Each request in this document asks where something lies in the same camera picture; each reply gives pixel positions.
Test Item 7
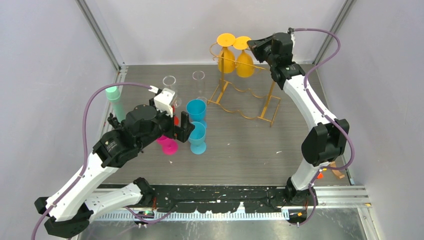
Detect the left aluminium frame post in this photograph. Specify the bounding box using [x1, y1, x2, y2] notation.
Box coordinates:
[75, 0, 122, 72]

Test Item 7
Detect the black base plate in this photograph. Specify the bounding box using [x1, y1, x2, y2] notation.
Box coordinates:
[127, 184, 319, 215]

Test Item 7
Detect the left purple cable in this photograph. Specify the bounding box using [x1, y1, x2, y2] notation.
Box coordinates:
[30, 82, 160, 240]

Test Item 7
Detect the pink wine glass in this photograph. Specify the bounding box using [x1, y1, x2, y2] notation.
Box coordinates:
[156, 135, 178, 155]

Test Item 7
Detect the right aluminium frame post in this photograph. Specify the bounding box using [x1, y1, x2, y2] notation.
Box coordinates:
[312, 0, 358, 66]

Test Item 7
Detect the black tripod stand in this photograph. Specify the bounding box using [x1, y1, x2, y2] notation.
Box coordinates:
[107, 113, 123, 130]

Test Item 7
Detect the gold wire glass rack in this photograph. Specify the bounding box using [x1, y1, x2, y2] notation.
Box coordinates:
[207, 42, 281, 126]

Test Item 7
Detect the tan wooden curved block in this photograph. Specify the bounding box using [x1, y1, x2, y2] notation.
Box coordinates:
[328, 161, 346, 180]

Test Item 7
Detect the aluminium frame post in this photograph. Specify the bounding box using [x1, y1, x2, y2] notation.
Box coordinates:
[75, 0, 122, 72]
[312, 0, 358, 66]

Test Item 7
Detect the red wine glass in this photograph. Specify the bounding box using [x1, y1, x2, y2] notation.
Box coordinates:
[172, 105, 180, 126]

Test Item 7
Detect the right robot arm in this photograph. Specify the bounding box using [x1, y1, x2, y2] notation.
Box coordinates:
[247, 32, 350, 205]

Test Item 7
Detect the yellow wine glass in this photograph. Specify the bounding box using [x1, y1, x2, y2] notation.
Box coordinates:
[232, 36, 255, 78]
[216, 33, 236, 74]

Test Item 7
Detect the blue wine glass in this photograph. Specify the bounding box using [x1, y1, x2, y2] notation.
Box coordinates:
[188, 121, 207, 155]
[186, 99, 208, 128]

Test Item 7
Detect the mint green cup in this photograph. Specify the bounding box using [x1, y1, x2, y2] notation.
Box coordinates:
[105, 86, 126, 122]

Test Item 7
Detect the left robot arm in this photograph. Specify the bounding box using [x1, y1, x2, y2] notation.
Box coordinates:
[34, 104, 195, 239]

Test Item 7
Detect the clear wine glass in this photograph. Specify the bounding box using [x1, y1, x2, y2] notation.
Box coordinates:
[162, 75, 182, 108]
[192, 70, 208, 104]

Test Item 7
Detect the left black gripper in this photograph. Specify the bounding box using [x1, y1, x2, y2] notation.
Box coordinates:
[137, 98, 195, 150]

